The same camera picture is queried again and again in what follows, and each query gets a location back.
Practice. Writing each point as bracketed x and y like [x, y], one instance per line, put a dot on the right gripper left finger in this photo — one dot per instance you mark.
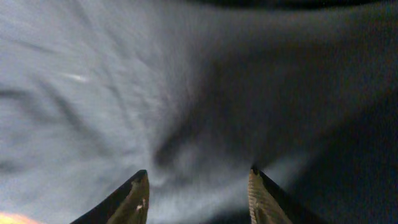
[128, 204]

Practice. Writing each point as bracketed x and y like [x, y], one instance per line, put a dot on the navy blue shorts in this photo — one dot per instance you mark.
[196, 93]

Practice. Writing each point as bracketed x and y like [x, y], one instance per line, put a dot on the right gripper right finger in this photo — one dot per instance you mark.
[270, 204]

